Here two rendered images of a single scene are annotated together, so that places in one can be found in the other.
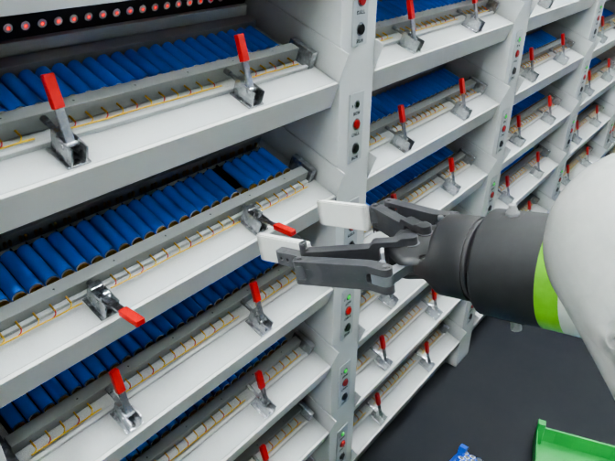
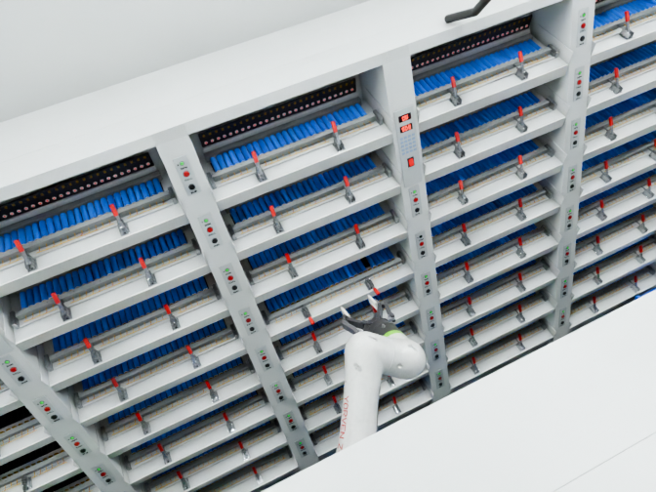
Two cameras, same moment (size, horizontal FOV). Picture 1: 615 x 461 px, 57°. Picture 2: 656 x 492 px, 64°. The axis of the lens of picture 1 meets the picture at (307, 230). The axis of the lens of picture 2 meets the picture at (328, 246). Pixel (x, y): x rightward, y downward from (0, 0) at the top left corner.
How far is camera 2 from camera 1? 1.27 m
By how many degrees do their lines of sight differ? 31
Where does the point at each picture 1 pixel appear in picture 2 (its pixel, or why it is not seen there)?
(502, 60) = (559, 182)
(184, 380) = (341, 339)
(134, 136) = (314, 265)
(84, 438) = (303, 352)
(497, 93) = (558, 199)
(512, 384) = not seen: hidden behind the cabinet
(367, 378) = (460, 348)
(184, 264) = (337, 301)
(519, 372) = not seen: hidden behind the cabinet
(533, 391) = not seen: hidden behind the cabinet
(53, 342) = (290, 324)
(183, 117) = (333, 255)
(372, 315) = (458, 318)
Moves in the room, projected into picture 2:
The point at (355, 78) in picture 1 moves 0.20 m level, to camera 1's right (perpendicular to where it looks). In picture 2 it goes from (418, 226) to (471, 233)
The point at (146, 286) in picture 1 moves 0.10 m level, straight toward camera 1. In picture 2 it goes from (321, 307) to (317, 327)
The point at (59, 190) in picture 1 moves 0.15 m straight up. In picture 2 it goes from (289, 285) to (277, 251)
